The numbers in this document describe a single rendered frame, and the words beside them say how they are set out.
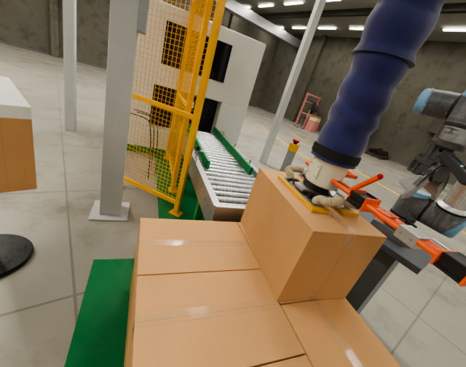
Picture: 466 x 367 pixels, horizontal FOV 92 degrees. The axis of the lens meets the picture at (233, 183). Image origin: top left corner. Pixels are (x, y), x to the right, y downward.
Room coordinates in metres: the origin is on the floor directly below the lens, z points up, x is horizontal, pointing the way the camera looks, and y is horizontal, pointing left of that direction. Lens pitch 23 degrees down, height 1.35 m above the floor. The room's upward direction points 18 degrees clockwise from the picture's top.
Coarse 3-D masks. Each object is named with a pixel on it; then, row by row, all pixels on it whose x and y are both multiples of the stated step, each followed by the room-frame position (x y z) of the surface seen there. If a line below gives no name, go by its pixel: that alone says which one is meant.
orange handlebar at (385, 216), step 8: (352, 176) 1.23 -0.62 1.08; (336, 184) 0.99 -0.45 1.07; (344, 184) 1.00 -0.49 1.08; (344, 192) 0.94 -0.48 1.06; (368, 208) 0.82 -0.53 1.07; (376, 208) 0.80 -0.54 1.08; (376, 216) 0.78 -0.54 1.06; (384, 216) 0.76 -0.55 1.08; (392, 216) 0.76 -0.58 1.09; (392, 224) 0.72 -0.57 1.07; (424, 248) 0.62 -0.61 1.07; (432, 248) 0.61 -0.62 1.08; (440, 248) 0.63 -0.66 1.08
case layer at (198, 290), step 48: (144, 240) 0.86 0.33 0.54; (192, 240) 0.96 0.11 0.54; (240, 240) 1.09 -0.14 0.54; (144, 288) 0.61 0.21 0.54; (192, 288) 0.68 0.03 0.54; (240, 288) 0.75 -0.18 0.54; (144, 336) 0.45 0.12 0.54; (192, 336) 0.49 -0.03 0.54; (240, 336) 0.54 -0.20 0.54; (288, 336) 0.60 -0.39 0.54; (336, 336) 0.67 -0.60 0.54
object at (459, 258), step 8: (440, 256) 0.58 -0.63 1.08; (448, 256) 0.56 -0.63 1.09; (456, 256) 0.57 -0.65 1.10; (464, 256) 0.59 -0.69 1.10; (440, 264) 0.57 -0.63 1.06; (448, 264) 0.56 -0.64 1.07; (456, 264) 0.55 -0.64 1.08; (464, 264) 0.54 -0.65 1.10; (448, 272) 0.54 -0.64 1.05; (456, 272) 0.54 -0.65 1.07; (464, 272) 0.53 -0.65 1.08; (456, 280) 0.52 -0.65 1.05; (464, 280) 0.51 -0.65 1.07
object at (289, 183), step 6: (282, 180) 1.16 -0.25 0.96; (288, 180) 1.16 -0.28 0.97; (294, 180) 1.13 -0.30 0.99; (288, 186) 1.09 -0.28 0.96; (294, 186) 1.09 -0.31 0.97; (294, 192) 1.04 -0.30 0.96; (300, 192) 1.03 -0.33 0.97; (306, 192) 1.06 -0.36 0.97; (312, 192) 1.02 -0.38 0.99; (300, 198) 0.99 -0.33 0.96; (306, 198) 0.98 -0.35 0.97; (306, 204) 0.94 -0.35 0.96; (312, 204) 0.94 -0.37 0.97; (312, 210) 0.90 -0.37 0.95; (318, 210) 0.91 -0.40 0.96; (324, 210) 0.93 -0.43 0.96
